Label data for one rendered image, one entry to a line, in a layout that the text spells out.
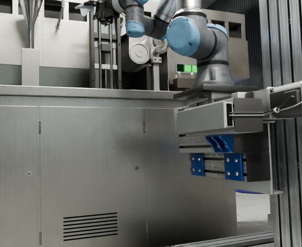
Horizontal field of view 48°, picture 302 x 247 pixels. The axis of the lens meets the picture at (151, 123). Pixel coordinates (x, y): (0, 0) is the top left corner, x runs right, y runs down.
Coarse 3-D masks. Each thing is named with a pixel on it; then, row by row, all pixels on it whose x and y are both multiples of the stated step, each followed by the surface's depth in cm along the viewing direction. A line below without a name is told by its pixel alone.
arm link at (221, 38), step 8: (208, 24) 120; (216, 24) 120; (216, 32) 118; (224, 32) 120; (216, 40) 116; (224, 40) 120; (216, 48) 117; (224, 48) 120; (208, 56) 118; (216, 56) 118; (224, 56) 119
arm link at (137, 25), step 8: (128, 8) 131; (136, 8) 130; (128, 16) 130; (136, 16) 130; (144, 16) 133; (128, 24) 130; (136, 24) 130; (144, 24) 132; (152, 24) 136; (128, 32) 131; (136, 32) 130; (144, 32) 132
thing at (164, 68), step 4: (160, 56) 214; (164, 56) 208; (164, 60) 208; (160, 64) 214; (164, 64) 208; (168, 64) 203; (160, 68) 214; (164, 68) 208; (168, 68) 203; (160, 72) 214; (164, 72) 208; (168, 72) 203; (160, 76) 214; (164, 76) 208; (168, 76) 203; (160, 80) 214; (164, 80) 208
